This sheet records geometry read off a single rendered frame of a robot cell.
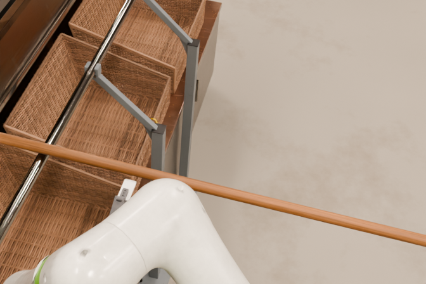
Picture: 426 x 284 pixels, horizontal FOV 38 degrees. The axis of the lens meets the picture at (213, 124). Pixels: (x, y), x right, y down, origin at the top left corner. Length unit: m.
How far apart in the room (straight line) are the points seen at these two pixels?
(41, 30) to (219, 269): 1.62
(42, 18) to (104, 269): 1.67
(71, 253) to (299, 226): 2.21
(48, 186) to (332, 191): 1.52
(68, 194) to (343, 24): 2.54
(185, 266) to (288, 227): 2.07
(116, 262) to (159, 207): 0.11
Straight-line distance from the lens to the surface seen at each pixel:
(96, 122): 2.63
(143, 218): 1.00
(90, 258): 0.96
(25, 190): 1.69
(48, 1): 2.56
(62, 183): 2.33
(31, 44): 2.43
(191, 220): 1.03
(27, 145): 1.75
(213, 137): 3.39
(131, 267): 0.98
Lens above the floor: 2.49
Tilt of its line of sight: 46 degrees down
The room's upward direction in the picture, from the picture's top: 7 degrees clockwise
